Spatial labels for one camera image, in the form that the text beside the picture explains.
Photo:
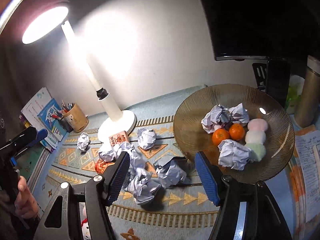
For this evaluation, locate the blue booklet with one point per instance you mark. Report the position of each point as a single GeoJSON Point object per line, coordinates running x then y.
{"type": "Point", "coordinates": [50, 116]}

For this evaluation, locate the crumpled paper in bowl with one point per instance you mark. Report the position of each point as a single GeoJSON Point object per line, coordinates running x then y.
{"type": "Point", "coordinates": [221, 117]}

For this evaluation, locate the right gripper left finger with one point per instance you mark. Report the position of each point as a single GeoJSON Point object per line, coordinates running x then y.
{"type": "Point", "coordinates": [116, 176]}

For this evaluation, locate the black monitor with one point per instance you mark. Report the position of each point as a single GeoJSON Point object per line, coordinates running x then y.
{"type": "Point", "coordinates": [257, 29]}

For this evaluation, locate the crumpled paper ball right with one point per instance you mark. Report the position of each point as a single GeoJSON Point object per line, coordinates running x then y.
{"type": "Point", "coordinates": [146, 138]}

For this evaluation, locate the crumpled paper with sock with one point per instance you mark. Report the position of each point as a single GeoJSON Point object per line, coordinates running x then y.
{"type": "Point", "coordinates": [138, 181]}

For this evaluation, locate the person's left hand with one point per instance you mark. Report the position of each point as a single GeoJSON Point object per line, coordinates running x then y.
{"type": "Point", "coordinates": [25, 203]}

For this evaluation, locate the hello kitty plush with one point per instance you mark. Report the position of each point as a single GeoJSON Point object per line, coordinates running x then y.
{"type": "Point", "coordinates": [84, 224]}

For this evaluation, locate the dark crumpled paper ball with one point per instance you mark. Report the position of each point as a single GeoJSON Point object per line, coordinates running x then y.
{"type": "Point", "coordinates": [171, 170]}

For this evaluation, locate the white paper sheet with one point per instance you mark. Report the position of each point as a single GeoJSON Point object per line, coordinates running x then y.
{"type": "Point", "coordinates": [34, 106]}

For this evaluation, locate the red orange snack packet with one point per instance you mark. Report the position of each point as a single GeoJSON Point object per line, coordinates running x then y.
{"type": "Point", "coordinates": [101, 166]}

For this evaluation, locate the crumpled paper bowl front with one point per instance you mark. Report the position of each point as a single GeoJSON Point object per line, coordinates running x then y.
{"type": "Point", "coordinates": [233, 154]}

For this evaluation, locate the crumpled white paper ball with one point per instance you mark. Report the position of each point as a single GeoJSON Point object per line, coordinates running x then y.
{"type": "Point", "coordinates": [83, 142]}

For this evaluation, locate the black mesh pen cup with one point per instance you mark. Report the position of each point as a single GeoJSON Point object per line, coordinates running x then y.
{"type": "Point", "coordinates": [63, 122]}

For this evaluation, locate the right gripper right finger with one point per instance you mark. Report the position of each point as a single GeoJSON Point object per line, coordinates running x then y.
{"type": "Point", "coordinates": [209, 175]}

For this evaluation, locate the pink white green plush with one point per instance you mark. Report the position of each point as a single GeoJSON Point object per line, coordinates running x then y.
{"type": "Point", "coordinates": [255, 138]}

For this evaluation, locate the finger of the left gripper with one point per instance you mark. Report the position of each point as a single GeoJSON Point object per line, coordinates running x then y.
{"type": "Point", "coordinates": [41, 135]}
{"type": "Point", "coordinates": [20, 142]}

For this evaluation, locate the white desk lamp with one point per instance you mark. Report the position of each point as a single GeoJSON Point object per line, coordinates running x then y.
{"type": "Point", "coordinates": [57, 15]}

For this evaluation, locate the bamboo pen holder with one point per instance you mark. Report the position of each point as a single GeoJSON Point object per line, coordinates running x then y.
{"type": "Point", "coordinates": [76, 118]}

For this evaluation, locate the metal thermos bottle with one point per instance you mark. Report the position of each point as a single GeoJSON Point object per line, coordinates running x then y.
{"type": "Point", "coordinates": [309, 99]}

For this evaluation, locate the pink eraser box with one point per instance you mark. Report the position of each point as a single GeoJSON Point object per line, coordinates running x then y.
{"type": "Point", "coordinates": [118, 138]}

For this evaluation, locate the orange tangerine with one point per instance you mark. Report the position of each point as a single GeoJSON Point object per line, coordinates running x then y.
{"type": "Point", "coordinates": [237, 132]}
{"type": "Point", "coordinates": [220, 135]}

